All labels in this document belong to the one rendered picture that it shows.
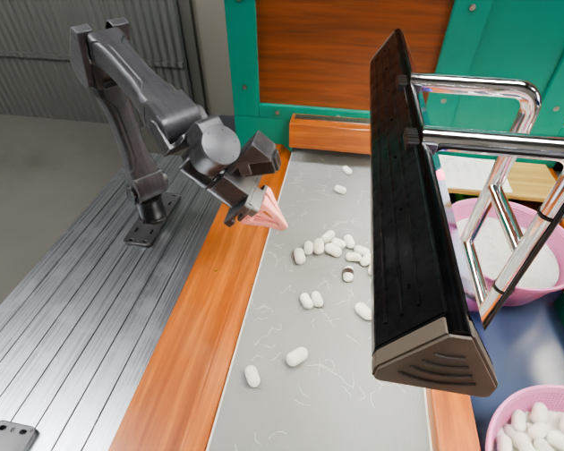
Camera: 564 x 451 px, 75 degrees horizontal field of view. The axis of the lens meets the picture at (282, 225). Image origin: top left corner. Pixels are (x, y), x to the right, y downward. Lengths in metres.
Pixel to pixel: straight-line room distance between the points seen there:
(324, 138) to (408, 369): 0.76
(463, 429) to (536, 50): 0.78
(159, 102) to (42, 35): 2.49
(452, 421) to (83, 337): 0.64
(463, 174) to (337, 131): 0.33
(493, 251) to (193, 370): 0.64
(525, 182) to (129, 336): 0.95
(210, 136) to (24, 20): 2.65
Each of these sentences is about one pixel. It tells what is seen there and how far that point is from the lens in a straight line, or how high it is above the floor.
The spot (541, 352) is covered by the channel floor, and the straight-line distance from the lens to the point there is 0.85.
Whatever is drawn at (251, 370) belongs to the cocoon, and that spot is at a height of 0.76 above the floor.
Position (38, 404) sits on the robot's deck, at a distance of 0.79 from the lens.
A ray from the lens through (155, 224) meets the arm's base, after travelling 0.97.
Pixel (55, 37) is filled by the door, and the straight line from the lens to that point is 3.03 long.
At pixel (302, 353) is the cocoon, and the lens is 0.61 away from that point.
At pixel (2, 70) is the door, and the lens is 3.44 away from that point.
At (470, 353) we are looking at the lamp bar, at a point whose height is 1.09.
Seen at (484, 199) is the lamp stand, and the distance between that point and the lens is 0.66.
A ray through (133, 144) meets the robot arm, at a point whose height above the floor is 0.90.
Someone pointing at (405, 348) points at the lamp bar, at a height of 1.08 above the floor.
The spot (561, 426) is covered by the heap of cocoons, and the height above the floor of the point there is 0.74.
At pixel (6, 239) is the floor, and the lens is 2.30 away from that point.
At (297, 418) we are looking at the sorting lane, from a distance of 0.59.
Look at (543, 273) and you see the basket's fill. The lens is 0.90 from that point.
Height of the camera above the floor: 1.30
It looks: 43 degrees down
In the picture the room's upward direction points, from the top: straight up
